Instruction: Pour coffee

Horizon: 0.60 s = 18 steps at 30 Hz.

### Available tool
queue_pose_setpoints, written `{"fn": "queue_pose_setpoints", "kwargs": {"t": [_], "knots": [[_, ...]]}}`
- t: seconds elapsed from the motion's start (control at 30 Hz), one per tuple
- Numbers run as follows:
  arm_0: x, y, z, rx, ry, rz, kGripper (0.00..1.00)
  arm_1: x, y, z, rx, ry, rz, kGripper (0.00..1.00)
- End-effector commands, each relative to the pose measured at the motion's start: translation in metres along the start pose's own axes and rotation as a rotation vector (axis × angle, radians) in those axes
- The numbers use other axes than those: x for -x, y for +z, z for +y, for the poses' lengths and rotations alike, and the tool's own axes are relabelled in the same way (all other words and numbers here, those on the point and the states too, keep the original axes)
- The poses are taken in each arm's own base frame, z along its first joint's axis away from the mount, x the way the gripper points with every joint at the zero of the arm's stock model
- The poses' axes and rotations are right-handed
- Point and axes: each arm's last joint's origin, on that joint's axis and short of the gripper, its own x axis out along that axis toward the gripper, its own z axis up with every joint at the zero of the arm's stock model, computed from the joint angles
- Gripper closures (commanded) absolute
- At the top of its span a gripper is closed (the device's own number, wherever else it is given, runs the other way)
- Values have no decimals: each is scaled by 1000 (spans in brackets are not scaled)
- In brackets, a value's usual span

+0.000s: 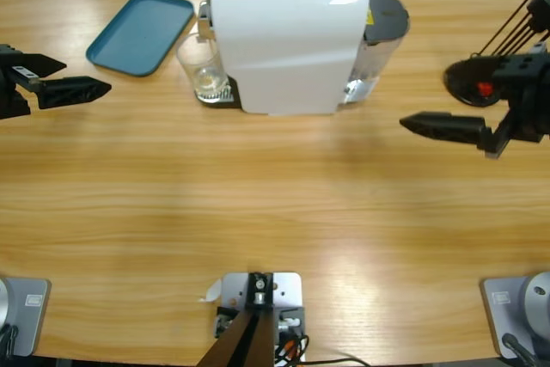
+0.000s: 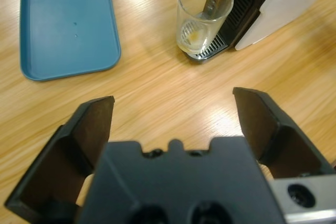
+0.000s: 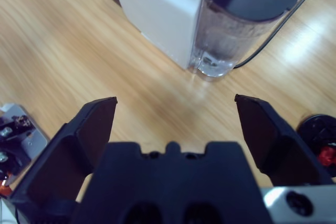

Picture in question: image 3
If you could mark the white capsule coffee machine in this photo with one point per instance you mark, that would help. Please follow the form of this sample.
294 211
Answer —
157 3

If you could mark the black capsule holder with rods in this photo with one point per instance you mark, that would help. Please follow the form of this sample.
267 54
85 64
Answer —
312 129

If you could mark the red coffee capsule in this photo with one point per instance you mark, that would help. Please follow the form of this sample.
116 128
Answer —
326 154

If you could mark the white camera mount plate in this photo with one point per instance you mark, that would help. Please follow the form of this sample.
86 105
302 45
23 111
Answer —
34 142

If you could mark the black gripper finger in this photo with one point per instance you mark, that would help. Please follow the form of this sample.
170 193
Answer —
265 134
78 142

